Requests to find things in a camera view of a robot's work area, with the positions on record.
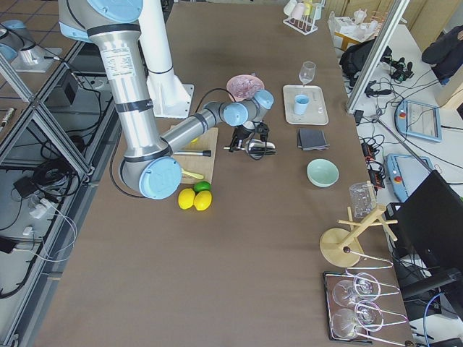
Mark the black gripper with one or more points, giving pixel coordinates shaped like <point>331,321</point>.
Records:
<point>240,134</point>

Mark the metal ice scoop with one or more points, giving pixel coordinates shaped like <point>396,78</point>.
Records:
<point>257,149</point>

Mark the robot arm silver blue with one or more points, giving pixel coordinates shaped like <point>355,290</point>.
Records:
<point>131,38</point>

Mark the pink bowl with ice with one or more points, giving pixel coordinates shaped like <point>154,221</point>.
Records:
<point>244,86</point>

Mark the blue plastic cup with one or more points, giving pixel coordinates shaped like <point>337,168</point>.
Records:
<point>301,103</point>

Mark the wooden cup tree stand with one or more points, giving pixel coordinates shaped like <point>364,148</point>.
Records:
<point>342,248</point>

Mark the white cup rack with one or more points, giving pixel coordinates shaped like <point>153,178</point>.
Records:
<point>303,15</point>

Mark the wooden cutting board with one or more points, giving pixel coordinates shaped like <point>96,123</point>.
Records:
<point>200,164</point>

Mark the green lime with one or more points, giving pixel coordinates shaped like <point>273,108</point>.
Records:
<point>202,186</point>

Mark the yellow plastic knife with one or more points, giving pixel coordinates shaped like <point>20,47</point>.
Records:
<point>193,174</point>

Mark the right yellow lemon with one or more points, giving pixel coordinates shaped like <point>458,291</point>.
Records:
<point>202,200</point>

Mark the yellow lemon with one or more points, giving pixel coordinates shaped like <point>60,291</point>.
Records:
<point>186,198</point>
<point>202,200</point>

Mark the grey folded cloth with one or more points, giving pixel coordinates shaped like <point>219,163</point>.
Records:
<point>311,139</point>

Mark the left yellow lemon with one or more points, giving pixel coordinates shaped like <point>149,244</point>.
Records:
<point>186,198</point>

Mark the cream serving tray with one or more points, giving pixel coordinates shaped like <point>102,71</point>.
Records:
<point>311,116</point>

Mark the green ceramic bowl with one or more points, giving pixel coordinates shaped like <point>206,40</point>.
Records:
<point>322,173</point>

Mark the clear wine glass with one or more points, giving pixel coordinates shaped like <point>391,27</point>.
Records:
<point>307,72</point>

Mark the clear glass mug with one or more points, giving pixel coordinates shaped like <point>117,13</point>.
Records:
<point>363,199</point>

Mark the black bag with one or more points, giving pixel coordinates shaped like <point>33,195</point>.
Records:
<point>353,60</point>

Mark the lower blue teach pendant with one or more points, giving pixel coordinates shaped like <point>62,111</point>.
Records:
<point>406,173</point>

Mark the blue teach pendant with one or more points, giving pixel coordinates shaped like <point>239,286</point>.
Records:
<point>417,119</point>
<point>406,173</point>

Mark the upper blue teach pendant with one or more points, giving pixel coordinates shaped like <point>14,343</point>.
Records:
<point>417,119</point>

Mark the upper inverted wine glass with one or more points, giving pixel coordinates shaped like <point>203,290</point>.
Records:
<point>362,286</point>

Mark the inverted wine glass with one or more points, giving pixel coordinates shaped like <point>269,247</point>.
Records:
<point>362,286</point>
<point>363,320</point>

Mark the metal glass rack tray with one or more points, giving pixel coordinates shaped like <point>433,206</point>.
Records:
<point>329,281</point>

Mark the lower inverted wine glass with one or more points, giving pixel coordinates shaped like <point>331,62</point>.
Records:
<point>363,320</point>

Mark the black monitor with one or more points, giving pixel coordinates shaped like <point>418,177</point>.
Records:
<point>430,226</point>

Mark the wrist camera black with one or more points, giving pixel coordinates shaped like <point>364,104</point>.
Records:
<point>262,130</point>

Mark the aluminium frame post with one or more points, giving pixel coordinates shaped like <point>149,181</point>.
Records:
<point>392,20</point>

